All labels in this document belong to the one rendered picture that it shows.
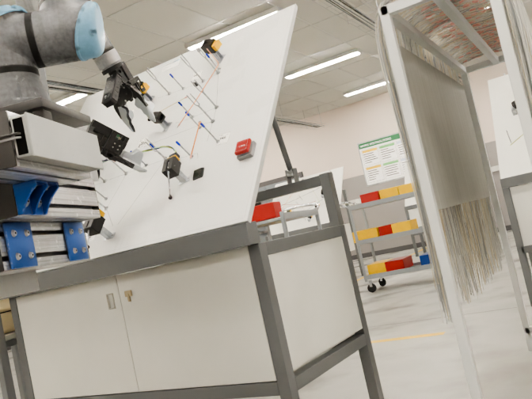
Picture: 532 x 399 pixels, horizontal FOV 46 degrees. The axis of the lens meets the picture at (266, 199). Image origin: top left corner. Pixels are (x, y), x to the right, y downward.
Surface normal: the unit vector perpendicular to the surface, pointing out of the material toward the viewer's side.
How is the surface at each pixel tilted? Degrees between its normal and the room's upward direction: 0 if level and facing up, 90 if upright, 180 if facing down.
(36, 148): 90
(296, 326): 90
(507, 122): 50
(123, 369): 90
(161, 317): 90
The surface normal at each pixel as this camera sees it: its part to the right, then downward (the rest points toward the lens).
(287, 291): 0.83, -0.22
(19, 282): 0.97, -0.22
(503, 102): -0.50, -0.59
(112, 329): -0.52, 0.06
